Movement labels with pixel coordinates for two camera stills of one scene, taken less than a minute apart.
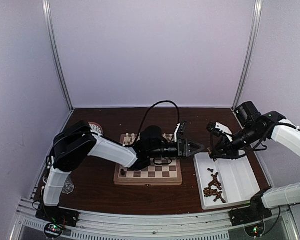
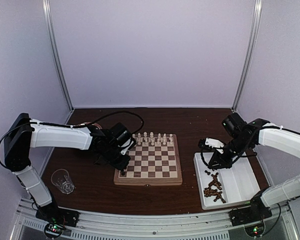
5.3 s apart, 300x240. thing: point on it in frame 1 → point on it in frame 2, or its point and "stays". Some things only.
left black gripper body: (175, 152) → (110, 156)
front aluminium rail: (97, 227) stays
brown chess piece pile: (209, 192) stays
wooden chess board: (166, 170) stays
